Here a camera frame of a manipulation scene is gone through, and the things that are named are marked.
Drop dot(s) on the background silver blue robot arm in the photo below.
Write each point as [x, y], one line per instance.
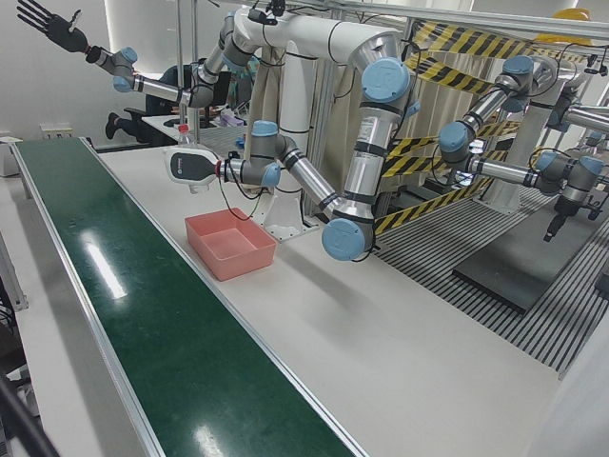
[480, 114]

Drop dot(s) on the white wall socket box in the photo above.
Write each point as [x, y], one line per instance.
[52, 131]

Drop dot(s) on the black overhead camera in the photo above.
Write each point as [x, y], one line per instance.
[266, 14]

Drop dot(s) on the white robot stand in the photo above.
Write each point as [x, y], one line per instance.
[292, 95]

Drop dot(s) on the yellow safety helmet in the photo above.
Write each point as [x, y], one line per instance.
[573, 14]
[566, 39]

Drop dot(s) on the pink plastic basket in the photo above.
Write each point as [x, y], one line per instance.
[228, 247]

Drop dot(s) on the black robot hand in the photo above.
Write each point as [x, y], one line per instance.
[64, 28]

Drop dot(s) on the grey robot pedestal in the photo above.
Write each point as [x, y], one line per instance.
[514, 185]

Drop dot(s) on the seated person in black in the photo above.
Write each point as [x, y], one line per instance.
[157, 109]

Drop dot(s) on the black floor platform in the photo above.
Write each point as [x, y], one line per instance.
[523, 276]

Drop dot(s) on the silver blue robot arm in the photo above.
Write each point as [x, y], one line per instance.
[157, 88]
[366, 166]

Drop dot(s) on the green conveyor belt aluminium frame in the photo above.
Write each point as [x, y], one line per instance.
[190, 357]

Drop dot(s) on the black white striped floor mat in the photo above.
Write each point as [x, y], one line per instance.
[571, 343]

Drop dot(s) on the beige cloth trousers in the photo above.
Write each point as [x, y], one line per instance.
[333, 128]

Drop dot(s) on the background robot arm with tool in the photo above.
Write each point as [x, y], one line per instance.
[566, 176]

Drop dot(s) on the aluminium profile post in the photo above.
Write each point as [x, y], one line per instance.
[180, 47]

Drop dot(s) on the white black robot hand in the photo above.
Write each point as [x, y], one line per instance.
[188, 166]

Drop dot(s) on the clear water bottle red cap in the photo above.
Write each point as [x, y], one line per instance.
[186, 138]

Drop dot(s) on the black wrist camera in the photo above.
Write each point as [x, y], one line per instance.
[232, 155]

